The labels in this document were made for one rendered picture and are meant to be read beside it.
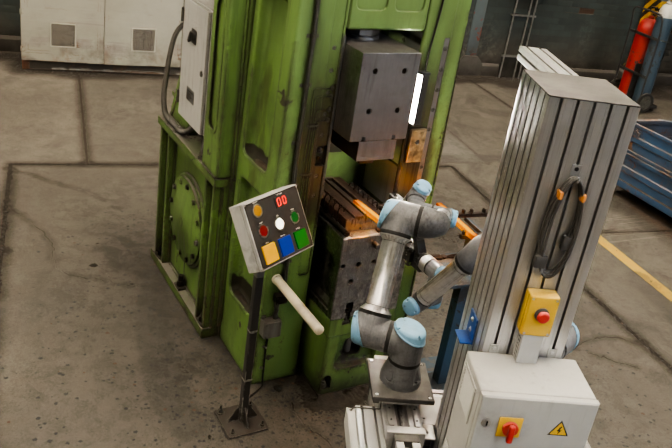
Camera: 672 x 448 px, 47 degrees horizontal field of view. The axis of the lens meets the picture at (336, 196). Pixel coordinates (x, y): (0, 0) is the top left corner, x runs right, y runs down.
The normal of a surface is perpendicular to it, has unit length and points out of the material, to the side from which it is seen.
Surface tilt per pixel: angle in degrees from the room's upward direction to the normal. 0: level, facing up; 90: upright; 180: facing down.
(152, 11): 90
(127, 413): 0
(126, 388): 0
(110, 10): 90
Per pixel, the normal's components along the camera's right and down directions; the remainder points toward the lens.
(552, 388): 0.14, -0.90
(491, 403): 0.06, 0.42
